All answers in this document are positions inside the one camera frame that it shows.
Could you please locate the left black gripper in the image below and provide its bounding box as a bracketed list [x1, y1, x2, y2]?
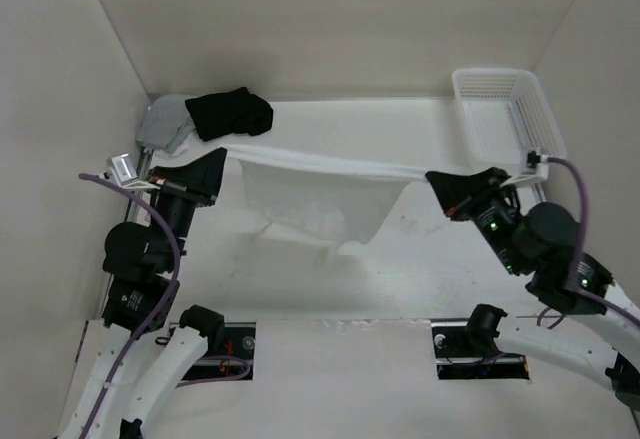
[148, 146, 231, 269]

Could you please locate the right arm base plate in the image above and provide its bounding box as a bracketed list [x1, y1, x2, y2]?
[431, 320, 530, 380]

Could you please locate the white tank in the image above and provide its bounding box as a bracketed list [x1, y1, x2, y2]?
[144, 131, 196, 160]
[225, 145, 426, 253]

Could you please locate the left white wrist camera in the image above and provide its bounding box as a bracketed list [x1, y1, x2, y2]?
[101, 153, 159, 191]

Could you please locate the white plastic basket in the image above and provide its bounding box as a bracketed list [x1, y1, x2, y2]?
[451, 68, 567, 175]

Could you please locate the black folded tank top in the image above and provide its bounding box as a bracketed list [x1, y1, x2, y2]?
[185, 87, 274, 142]

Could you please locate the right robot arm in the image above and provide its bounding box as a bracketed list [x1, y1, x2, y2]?
[426, 168, 639, 410]

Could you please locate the left metal table rail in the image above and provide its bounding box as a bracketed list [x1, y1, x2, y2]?
[119, 151, 152, 225]

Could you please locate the grey folded tank top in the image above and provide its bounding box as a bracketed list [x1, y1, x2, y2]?
[135, 94, 195, 152]

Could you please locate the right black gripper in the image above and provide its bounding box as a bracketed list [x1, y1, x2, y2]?
[425, 164, 525, 273]

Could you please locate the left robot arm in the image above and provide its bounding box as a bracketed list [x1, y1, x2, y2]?
[60, 148, 227, 438]

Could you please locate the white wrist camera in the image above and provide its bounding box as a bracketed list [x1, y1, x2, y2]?
[101, 153, 159, 191]
[502, 149, 549, 187]

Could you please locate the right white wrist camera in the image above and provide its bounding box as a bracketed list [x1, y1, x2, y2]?
[502, 149, 549, 187]

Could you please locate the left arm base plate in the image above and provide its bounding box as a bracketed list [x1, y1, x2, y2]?
[183, 322, 257, 382]

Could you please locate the right metal table rail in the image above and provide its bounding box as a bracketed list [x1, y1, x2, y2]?
[530, 182, 546, 203]

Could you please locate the metal table rail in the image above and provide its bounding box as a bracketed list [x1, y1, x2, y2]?
[119, 151, 152, 225]
[530, 182, 546, 203]

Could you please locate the white folded tank top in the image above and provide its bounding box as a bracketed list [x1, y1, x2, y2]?
[144, 131, 196, 160]

